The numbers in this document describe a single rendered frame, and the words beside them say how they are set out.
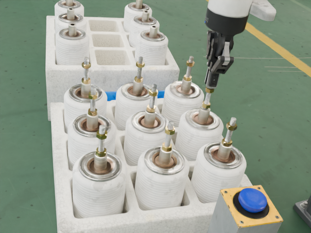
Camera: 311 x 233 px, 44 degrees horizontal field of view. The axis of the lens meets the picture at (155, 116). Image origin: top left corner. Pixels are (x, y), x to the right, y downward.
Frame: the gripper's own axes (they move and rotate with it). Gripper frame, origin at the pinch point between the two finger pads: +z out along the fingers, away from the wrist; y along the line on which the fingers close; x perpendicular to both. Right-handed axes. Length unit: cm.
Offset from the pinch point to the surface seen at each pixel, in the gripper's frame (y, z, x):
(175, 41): -94, 35, 9
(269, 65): -77, 36, 49
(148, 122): 3.1, 9.6, -12.0
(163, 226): 21.4, 19.4, -9.5
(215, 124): 2.0, 10.2, 2.4
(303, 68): -77, 36, 64
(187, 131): 3.0, 11.7, -3.6
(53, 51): -41, 17, -37
